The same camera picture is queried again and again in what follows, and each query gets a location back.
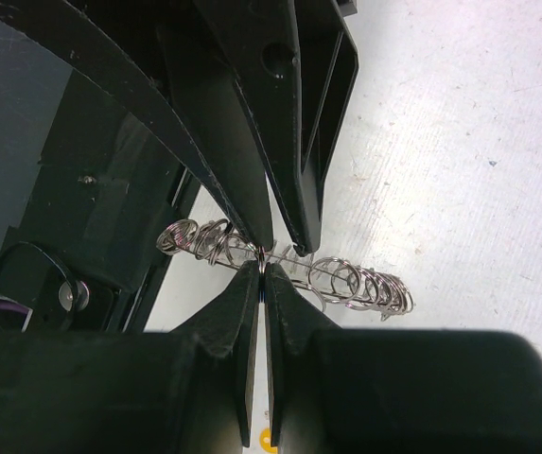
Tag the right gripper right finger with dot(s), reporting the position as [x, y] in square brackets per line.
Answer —
[347, 390]

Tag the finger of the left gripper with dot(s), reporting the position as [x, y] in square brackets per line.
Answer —
[233, 176]
[295, 64]

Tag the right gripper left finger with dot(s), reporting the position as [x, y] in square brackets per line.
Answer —
[188, 390]

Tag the silver spiked keyring disc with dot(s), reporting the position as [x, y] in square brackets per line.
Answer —
[333, 280]

